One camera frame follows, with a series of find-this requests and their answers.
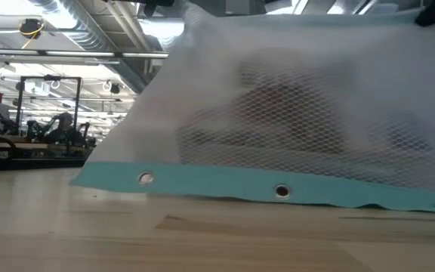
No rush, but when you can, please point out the person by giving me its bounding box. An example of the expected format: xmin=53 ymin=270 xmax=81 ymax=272
xmin=45 ymin=112 xmax=86 ymax=147

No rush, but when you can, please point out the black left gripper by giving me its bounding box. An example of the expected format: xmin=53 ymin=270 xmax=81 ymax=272
xmin=106 ymin=0 xmax=176 ymax=17

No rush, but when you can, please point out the silver ventilation duct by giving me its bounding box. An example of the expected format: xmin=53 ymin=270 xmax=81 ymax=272
xmin=28 ymin=0 xmax=154 ymax=94

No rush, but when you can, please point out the long fluorescent light fixture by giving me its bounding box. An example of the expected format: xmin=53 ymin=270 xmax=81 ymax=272
xmin=0 ymin=48 xmax=169 ymax=60

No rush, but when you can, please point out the workbench with robot arms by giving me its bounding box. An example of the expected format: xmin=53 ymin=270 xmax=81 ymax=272
xmin=0 ymin=113 xmax=97 ymax=159

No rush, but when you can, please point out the white mesh pouch teal trim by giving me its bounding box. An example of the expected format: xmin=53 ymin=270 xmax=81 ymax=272
xmin=70 ymin=2 xmax=435 ymax=215

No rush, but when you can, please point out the black frame rig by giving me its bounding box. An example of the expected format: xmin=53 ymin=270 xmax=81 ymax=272
xmin=15 ymin=74 xmax=82 ymax=133

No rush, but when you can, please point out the ceiling cable reel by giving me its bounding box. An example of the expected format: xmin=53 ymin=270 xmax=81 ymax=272
xmin=19 ymin=17 xmax=45 ymax=39

